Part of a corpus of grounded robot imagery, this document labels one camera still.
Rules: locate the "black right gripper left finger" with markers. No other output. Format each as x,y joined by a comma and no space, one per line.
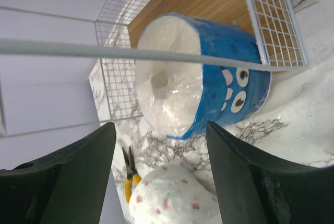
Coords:
65,186

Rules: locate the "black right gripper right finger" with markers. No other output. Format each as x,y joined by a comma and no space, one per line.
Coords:
254,186

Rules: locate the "blue paper roll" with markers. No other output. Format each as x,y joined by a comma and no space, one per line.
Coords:
178,98

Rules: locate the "white wire wooden shelf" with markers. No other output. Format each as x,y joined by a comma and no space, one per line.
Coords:
120,24

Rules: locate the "pink dotted roll centre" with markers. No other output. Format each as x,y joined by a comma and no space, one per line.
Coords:
172,194

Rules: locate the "yellow handled pliers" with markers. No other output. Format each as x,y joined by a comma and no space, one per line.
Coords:
132,174

